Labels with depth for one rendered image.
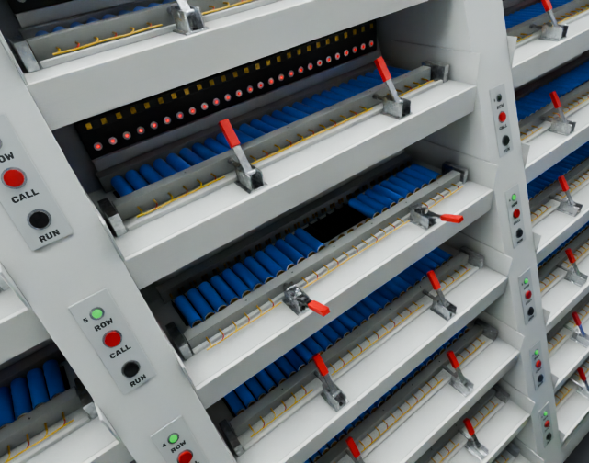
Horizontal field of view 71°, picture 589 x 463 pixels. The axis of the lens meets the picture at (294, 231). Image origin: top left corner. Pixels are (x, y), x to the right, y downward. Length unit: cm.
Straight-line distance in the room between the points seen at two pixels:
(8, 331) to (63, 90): 24
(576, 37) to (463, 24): 32
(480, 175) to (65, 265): 68
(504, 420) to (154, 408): 82
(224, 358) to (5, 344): 24
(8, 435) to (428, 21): 84
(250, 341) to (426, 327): 36
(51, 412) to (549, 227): 97
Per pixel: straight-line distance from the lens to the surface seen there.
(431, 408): 92
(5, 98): 47
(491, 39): 81
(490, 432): 112
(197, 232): 49
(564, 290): 119
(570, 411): 142
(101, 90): 48
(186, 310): 62
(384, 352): 77
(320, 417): 71
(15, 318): 49
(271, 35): 55
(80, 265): 48
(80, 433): 60
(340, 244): 65
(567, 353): 130
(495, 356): 101
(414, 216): 72
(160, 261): 49
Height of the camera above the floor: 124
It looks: 21 degrees down
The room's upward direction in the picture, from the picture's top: 20 degrees counter-clockwise
